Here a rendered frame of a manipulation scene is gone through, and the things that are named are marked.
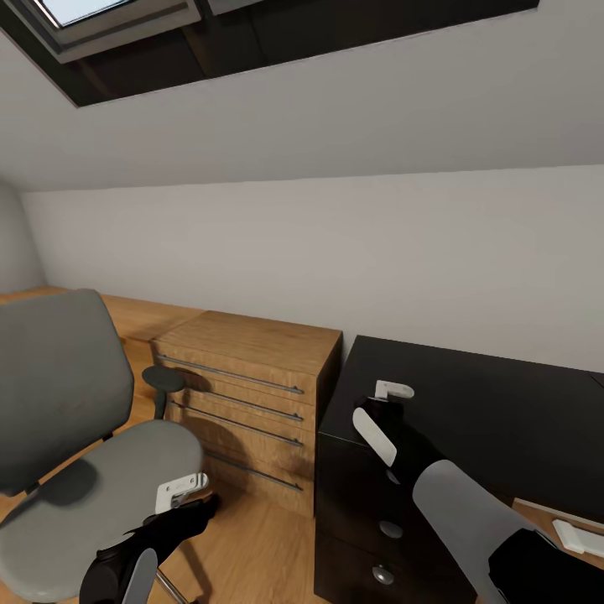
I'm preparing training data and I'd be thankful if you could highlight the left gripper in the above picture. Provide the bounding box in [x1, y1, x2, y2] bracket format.
[143, 497, 218, 556]

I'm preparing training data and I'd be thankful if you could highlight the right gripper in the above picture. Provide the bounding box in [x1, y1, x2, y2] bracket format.
[354, 396, 404, 419]

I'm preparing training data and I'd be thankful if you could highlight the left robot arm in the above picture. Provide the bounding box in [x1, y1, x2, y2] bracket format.
[79, 472, 218, 604]

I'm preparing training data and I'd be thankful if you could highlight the swivel chair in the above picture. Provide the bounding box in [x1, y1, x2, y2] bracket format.
[0, 289, 223, 604]

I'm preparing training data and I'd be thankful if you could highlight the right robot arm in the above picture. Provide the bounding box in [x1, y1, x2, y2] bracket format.
[352, 380, 604, 604]

